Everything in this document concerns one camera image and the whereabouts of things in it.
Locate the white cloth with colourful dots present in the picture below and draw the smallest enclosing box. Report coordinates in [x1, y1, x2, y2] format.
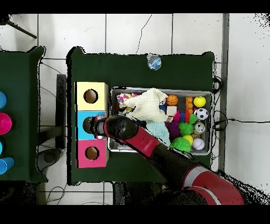
[116, 92, 140, 113]

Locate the cream waffle cloth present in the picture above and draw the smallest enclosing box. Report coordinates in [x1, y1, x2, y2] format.
[124, 88, 169, 123]

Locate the mint green waffle cloth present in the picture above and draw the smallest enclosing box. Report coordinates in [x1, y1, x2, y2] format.
[146, 121, 171, 147]

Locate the green spiky rubber ball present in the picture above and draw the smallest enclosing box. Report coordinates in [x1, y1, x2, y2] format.
[170, 137, 191, 153]

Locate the clear packet with blue print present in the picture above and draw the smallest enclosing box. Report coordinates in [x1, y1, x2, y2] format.
[147, 54, 162, 71]

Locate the wooden box with three holes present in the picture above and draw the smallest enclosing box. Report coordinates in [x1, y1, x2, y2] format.
[75, 81, 109, 169]

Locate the black upright panel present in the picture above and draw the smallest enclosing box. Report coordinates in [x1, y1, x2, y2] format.
[55, 73, 68, 148]

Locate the grey chair base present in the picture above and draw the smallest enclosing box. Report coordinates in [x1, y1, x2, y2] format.
[36, 147, 62, 172]

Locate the dark green table cloth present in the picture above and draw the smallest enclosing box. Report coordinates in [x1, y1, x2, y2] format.
[0, 46, 47, 183]
[66, 46, 216, 185]

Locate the purple spiky rubber ball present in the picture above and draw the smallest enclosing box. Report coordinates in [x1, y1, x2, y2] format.
[165, 120, 181, 139]

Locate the light wooden cube block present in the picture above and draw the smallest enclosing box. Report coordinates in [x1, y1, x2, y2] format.
[167, 106, 178, 117]

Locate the orange toy basketball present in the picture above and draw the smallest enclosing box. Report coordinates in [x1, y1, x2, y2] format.
[166, 94, 179, 106]

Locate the rainbow spiky caterpillar toy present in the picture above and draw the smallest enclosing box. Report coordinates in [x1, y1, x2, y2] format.
[172, 110, 198, 136]

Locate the plain yellow ball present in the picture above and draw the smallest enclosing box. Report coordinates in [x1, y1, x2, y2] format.
[182, 135, 194, 146]

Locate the pink plastic cup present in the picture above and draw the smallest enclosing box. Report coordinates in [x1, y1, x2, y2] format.
[0, 112, 13, 135]

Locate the white baseball with red stitches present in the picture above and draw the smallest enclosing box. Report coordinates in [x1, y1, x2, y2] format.
[192, 138, 205, 151]

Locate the blue plastic cup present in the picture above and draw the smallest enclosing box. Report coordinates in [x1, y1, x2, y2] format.
[0, 157, 15, 175]
[0, 91, 7, 109]

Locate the black white soccer ball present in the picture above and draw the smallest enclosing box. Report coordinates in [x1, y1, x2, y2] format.
[195, 108, 209, 121]

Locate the yellow smiley face ball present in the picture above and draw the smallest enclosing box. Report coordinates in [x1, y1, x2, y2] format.
[193, 96, 207, 108]

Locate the black tripod leg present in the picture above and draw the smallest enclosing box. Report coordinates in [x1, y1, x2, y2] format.
[0, 14, 37, 39]

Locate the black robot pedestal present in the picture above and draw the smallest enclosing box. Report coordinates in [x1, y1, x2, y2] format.
[112, 181, 169, 205]

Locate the shallow wire mesh bin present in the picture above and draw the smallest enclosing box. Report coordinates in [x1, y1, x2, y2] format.
[108, 86, 213, 156]

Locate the black cable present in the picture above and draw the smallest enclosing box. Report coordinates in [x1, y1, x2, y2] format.
[213, 117, 270, 130]

